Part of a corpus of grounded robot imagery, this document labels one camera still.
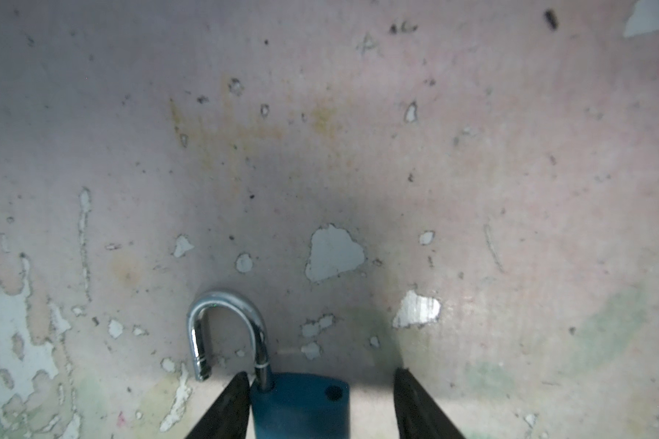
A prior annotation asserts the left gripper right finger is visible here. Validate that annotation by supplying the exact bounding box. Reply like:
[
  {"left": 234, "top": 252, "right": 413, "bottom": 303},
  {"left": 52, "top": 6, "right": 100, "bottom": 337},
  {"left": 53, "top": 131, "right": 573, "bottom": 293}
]
[{"left": 393, "top": 368, "right": 465, "bottom": 439}]

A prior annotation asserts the blue padlock with key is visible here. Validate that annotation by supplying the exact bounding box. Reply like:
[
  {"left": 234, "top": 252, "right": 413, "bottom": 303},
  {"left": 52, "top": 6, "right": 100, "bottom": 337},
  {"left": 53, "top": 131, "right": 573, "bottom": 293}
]
[{"left": 187, "top": 291, "right": 351, "bottom": 439}]

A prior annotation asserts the floral table mat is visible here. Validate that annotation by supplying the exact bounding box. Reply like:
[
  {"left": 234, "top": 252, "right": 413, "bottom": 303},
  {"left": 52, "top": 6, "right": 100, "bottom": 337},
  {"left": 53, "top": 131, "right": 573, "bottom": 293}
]
[{"left": 0, "top": 1, "right": 659, "bottom": 438}]

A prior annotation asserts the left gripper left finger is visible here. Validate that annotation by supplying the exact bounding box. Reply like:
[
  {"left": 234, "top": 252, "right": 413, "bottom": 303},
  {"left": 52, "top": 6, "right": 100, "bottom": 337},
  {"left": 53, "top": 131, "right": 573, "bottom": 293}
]
[{"left": 186, "top": 371, "right": 251, "bottom": 439}]

